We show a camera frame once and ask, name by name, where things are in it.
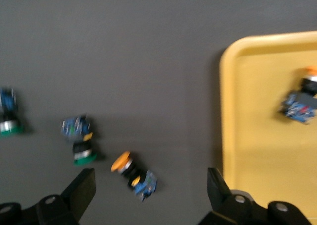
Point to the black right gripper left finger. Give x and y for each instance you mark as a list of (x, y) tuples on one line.
[(76, 197)]

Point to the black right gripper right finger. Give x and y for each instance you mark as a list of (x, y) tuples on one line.
[(220, 192)]

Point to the yellow mushroom push button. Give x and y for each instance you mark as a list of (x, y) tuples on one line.
[(297, 108), (143, 185)]

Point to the yellow plastic tray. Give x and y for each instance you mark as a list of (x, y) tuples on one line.
[(260, 148)]

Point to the green mushroom push button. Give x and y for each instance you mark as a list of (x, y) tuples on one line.
[(74, 128), (7, 103)]

